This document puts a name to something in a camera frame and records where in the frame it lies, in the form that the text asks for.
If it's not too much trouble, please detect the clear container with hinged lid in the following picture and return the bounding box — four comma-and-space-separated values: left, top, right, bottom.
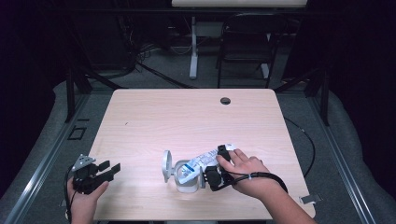
162, 149, 200, 194

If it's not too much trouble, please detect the person's right hand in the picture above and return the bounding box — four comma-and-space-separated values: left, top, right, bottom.
216, 148, 276, 200

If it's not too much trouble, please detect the floor socket plate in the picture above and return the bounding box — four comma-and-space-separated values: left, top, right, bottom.
67, 125, 88, 141

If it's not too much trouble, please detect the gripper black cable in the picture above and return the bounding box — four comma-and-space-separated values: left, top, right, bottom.
218, 172, 289, 194
64, 164, 76, 223

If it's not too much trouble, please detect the aluminium floor rail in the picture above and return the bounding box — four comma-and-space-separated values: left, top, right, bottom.
307, 96, 377, 224
3, 92, 90, 224

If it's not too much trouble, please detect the black metal stand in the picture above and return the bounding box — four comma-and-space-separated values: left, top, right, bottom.
64, 64, 125, 124
274, 66, 331, 127

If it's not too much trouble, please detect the black floor cable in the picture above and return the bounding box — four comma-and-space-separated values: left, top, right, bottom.
283, 116, 317, 179

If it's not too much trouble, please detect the floor cable bundle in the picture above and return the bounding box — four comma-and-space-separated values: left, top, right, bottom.
124, 43, 197, 90

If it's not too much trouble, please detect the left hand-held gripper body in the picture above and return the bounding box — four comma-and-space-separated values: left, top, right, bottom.
72, 153, 114, 195

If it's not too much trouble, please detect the white salt bag blue top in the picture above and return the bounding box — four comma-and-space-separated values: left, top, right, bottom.
178, 143, 236, 185

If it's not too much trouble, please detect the white standing desk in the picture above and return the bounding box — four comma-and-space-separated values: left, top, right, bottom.
171, 0, 309, 80

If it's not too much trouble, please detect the gray tape piece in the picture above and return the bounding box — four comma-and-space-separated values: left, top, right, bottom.
299, 194, 322, 205

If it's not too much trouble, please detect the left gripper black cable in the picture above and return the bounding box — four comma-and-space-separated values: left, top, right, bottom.
64, 164, 76, 223

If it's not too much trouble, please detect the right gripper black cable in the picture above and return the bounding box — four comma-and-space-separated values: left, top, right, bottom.
218, 172, 289, 194

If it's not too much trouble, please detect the black folding chair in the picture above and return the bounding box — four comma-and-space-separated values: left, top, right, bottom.
216, 12, 289, 90

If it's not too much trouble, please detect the person's left hand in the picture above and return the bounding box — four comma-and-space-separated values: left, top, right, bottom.
66, 179, 110, 217

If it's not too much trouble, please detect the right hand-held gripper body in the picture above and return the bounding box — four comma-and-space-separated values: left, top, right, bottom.
199, 166, 235, 192

